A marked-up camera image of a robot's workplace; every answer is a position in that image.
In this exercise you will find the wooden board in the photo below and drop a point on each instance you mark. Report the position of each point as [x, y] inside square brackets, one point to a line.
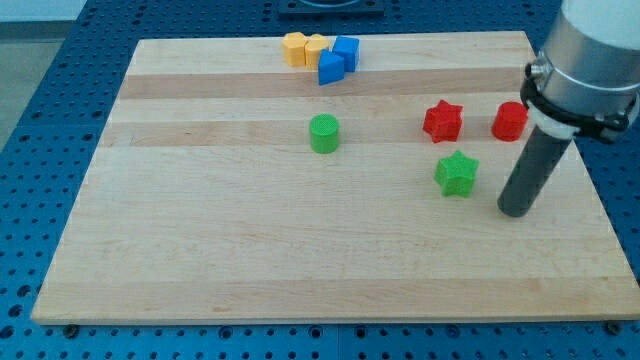
[205, 204]

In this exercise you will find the green star block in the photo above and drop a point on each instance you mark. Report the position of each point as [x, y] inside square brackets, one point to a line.
[456, 174]

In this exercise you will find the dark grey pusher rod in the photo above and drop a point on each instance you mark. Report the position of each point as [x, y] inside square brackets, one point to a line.
[536, 163]

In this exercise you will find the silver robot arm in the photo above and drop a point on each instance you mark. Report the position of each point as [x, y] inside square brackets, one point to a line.
[585, 78]

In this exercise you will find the yellow heart block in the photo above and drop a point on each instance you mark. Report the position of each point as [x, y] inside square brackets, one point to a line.
[316, 43]

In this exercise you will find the red star block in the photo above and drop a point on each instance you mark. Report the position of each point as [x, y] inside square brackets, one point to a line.
[443, 122]

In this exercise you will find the green cylinder block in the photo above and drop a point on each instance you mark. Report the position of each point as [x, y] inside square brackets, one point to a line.
[324, 133]

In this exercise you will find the blue cube block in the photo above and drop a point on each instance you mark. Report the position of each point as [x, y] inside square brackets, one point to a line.
[349, 49]

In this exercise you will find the yellow hexagon block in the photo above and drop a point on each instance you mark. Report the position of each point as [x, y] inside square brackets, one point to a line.
[293, 49]

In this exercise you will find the blue triangular block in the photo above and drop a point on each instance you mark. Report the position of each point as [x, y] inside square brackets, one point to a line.
[330, 68]

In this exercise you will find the red cylinder block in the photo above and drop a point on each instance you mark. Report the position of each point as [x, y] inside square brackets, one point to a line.
[510, 121]

